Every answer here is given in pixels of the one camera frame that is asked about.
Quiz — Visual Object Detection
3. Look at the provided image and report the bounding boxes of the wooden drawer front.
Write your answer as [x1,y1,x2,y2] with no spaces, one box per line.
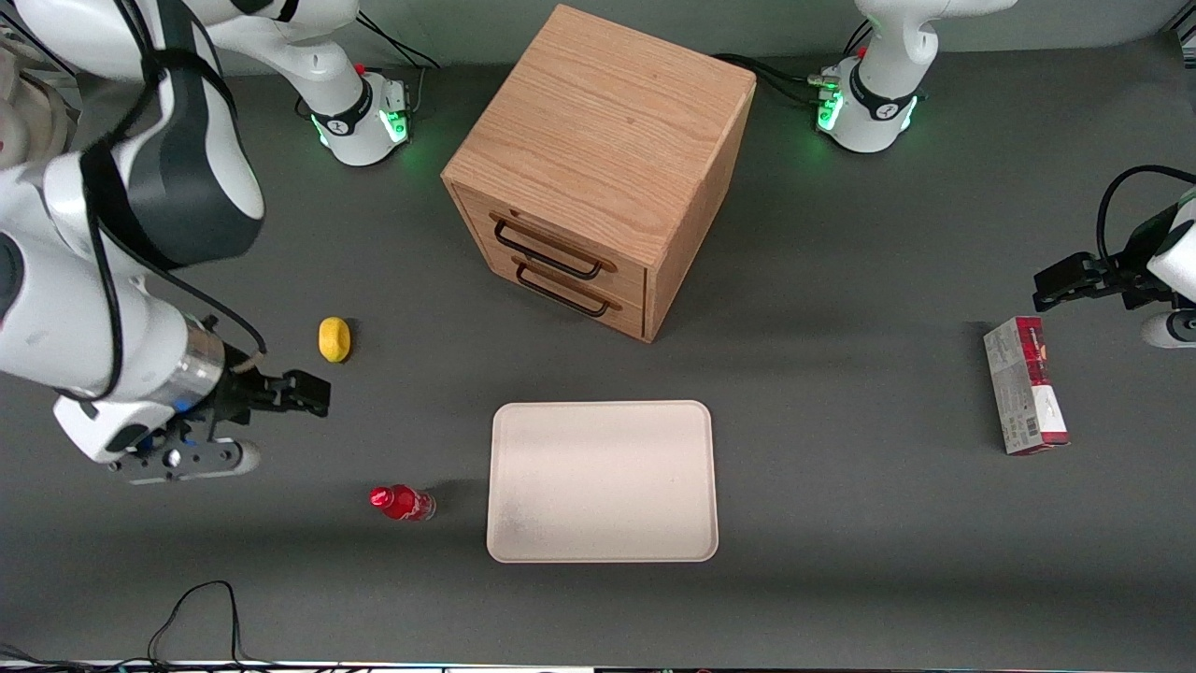
[454,185,648,302]
[488,251,648,340]

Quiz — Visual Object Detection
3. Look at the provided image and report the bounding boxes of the red plaid cardboard box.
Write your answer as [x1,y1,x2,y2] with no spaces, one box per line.
[983,316,1072,457]

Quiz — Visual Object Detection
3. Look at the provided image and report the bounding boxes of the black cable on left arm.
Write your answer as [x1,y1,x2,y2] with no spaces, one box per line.
[1097,165,1196,272]

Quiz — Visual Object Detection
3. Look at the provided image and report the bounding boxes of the red coke bottle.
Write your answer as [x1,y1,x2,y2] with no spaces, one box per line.
[368,483,437,523]

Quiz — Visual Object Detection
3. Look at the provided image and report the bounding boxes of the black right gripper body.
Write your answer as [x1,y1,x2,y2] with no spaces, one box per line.
[213,368,287,427]

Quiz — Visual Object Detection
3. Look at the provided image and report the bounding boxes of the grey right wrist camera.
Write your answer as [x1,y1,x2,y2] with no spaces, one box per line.
[110,437,263,485]

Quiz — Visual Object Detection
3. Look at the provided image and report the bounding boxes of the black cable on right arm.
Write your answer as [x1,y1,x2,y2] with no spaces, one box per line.
[79,0,270,405]

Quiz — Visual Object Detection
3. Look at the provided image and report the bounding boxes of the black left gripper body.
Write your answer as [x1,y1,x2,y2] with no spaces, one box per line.
[1095,251,1181,310]

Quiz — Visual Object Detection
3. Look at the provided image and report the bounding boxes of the black left arm base cables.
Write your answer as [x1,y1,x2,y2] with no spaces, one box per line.
[715,53,839,106]

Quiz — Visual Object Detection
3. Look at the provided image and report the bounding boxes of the beige rectangular tray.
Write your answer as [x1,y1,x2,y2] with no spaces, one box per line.
[486,400,720,565]

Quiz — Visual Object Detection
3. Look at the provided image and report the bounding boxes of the wooden drawer cabinet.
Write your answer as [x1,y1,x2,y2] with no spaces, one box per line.
[440,4,758,344]

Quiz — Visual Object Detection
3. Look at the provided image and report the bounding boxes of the black looped table cable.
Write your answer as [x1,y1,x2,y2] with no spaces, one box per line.
[147,580,248,667]

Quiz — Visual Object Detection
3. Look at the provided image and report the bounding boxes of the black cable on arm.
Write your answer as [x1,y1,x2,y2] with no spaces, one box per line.
[79,0,270,405]
[1097,165,1196,272]

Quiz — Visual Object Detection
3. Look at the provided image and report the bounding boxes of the black right arm base cable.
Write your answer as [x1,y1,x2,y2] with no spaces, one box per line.
[355,9,442,113]

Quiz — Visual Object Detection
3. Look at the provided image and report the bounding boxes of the black metal drawer handle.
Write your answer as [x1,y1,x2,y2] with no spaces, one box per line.
[514,259,613,319]
[491,216,606,281]

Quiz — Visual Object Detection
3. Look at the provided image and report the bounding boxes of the beige round background object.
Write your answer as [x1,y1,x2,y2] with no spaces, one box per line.
[0,23,80,174]

